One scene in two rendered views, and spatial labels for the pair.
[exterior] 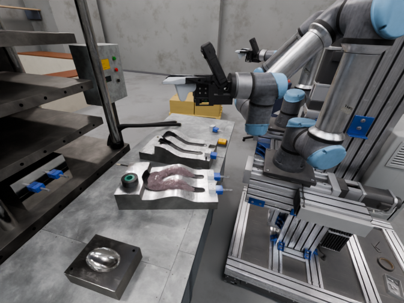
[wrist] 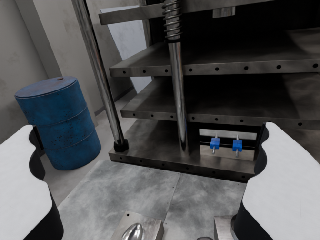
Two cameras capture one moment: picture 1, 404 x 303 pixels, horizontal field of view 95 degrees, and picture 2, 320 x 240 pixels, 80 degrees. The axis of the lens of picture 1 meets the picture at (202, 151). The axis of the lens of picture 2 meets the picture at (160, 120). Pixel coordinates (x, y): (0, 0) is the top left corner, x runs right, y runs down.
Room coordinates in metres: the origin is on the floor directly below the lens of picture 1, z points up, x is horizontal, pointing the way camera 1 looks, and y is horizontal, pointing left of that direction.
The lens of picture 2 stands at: (0.56, 0.01, 1.52)
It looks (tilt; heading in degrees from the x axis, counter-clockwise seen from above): 29 degrees down; 100
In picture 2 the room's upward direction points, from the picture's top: 9 degrees counter-clockwise
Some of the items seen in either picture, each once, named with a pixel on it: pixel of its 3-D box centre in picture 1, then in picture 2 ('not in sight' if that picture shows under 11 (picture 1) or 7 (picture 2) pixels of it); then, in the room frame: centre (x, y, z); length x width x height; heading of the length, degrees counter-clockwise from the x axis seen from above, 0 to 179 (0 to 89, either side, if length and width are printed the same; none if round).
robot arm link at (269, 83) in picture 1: (265, 87); not in sight; (0.57, -0.18, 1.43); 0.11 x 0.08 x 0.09; 98
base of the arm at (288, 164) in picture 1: (291, 154); not in sight; (0.74, -0.43, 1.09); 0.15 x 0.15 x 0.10
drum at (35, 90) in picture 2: not in sight; (63, 122); (-0.97, 1.88, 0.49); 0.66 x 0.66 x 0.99
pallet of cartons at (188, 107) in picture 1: (197, 100); not in sight; (3.95, 0.14, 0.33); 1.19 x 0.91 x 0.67; 71
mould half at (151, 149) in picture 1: (179, 147); not in sight; (1.13, 0.16, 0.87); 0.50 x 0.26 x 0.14; 76
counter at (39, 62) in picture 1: (62, 70); not in sight; (6.08, 4.41, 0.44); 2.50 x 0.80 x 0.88; 72
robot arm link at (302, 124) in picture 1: (299, 133); not in sight; (0.73, -0.43, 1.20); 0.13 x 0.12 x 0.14; 7
